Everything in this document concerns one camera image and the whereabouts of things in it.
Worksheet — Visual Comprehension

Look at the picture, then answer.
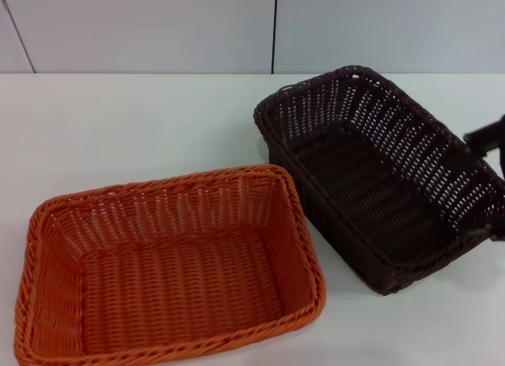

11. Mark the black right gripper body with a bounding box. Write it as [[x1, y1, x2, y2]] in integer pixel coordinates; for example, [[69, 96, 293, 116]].
[[496, 139, 505, 196]]

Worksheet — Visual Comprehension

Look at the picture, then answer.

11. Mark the dark brown woven basket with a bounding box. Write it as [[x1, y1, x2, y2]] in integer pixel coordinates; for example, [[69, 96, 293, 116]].
[[252, 65, 505, 298]]

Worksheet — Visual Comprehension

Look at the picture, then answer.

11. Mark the orange woven plastic basket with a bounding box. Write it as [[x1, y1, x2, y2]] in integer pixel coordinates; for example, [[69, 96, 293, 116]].
[[13, 163, 327, 366]]

